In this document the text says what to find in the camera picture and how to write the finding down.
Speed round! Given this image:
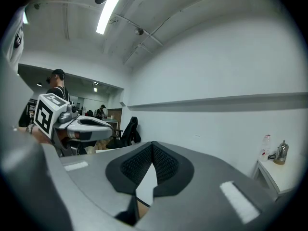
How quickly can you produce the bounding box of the small white table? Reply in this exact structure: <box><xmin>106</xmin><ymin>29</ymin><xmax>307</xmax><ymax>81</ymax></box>
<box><xmin>252</xmin><ymin>153</ymin><xmax>308</xmax><ymax>198</ymax></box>

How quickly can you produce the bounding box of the steel kettle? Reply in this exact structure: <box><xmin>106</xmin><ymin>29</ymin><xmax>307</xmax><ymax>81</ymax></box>
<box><xmin>273</xmin><ymin>140</ymin><xmax>290</xmax><ymax>166</ymax></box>

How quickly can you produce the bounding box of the long ceiling light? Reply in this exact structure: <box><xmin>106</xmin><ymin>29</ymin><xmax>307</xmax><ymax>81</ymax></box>
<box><xmin>96</xmin><ymin>0</ymin><xmax>130</xmax><ymax>35</ymax></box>

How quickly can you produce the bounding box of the person's left hand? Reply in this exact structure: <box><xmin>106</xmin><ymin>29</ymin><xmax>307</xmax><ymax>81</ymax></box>
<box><xmin>58</xmin><ymin>128</ymin><xmax>81</xmax><ymax>143</ymax></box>

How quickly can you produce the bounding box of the person's left forearm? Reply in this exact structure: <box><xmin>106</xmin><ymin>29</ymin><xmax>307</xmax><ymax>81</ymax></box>
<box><xmin>18</xmin><ymin>124</ymin><xmax>52</xmax><ymax>144</ymax></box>

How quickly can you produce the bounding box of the black jacket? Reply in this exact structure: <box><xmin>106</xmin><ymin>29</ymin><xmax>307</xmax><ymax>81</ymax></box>
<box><xmin>121</xmin><ymin>116</ymin><xmax>142</xmax><ymax>146</ymax></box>

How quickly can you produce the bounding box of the black office chair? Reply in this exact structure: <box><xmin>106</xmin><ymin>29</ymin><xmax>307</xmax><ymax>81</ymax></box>
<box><xmin>105</xmin><ymin>116</ymin><xmax>142</xmax><ymax>150</ymax></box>

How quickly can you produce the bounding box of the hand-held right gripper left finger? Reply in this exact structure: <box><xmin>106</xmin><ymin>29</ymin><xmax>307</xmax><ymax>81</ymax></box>
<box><xmin>59</xmin><ymin>141</ymin><xmax>155</xmax><ymax>226</ymax></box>

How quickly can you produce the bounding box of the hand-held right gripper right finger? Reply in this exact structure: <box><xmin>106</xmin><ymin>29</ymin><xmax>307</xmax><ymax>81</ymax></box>
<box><xmin>136</xmin><ymin>141</ymin><xmax>276</xmax><ymax>231</ymax></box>

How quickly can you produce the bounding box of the clear bottle red label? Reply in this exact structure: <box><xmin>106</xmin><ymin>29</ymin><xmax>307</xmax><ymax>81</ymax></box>
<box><xmin>259</xmin><ymin>134</ymin><xmax>272</xmax><ymax>163</ymax></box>

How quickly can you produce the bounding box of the brown wooden door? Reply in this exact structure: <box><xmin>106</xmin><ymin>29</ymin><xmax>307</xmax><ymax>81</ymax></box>
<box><xmin>107</xmin><ymin>108</ymin><xmax>123</xmax><ymax>131</ymax></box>

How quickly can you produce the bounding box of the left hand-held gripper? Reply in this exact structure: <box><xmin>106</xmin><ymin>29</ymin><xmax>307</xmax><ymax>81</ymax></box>
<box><xmin>33</xmin><ymin>92</ymin><xmax>114</xmax><ymax>157</ymax></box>

